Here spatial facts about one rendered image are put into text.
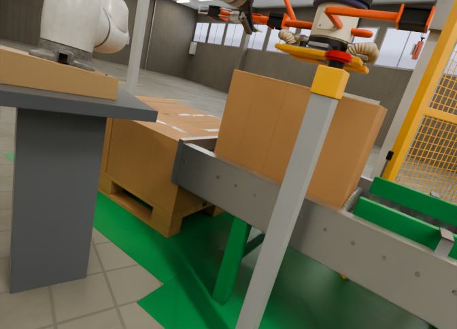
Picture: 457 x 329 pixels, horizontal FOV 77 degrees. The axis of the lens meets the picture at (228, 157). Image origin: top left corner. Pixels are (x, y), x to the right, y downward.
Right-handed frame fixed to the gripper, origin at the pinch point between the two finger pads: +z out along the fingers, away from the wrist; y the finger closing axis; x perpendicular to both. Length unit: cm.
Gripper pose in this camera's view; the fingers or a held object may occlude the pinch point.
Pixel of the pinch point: (263, 13)
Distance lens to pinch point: 134.3
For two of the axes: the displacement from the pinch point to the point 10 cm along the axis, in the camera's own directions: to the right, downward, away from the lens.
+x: 8.1, 3.6, -4.7
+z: 5.3, -1.0, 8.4
